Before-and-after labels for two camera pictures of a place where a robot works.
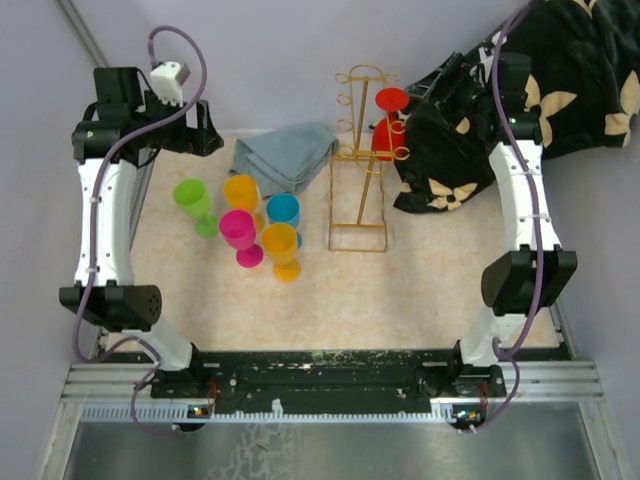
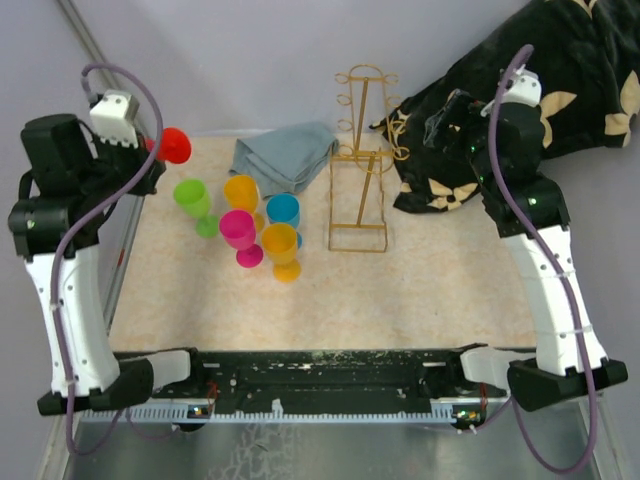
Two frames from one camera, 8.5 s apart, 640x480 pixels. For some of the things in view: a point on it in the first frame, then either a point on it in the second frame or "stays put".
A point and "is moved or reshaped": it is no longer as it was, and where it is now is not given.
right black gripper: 455,72 → 460,110
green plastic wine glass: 193,197 stays put
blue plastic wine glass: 285,209 stays put
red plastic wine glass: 389,133 is moved or reshaped
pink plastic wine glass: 238,229 stays put
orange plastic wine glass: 280,245 stays put
